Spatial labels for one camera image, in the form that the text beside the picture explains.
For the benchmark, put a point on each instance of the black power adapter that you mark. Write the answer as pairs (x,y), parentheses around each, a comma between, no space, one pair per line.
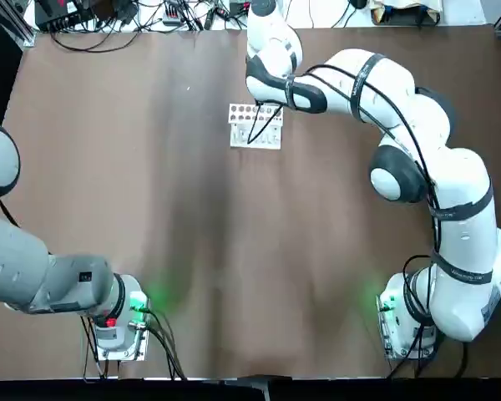
(117,10)

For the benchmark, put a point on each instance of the black finned metal box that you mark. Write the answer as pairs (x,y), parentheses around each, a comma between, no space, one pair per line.
(238,5)

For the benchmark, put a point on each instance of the dark round cup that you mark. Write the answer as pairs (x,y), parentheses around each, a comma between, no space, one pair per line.
(357,3)

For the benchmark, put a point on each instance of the grey usb hub red plugs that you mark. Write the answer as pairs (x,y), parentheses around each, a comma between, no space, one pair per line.
(171,16)

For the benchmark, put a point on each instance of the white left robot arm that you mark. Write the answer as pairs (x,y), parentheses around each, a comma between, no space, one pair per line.
(16,267)

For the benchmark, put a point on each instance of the white test tube rack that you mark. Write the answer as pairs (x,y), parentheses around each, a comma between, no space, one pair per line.
(271,144)

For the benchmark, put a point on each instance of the black computer box red logo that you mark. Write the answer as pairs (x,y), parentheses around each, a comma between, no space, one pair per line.
(50,16)

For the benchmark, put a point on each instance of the beige printed bag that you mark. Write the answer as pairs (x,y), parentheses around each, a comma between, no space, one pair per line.
(378,16)

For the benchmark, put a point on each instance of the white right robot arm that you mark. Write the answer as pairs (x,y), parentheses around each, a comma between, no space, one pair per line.
(463,250)

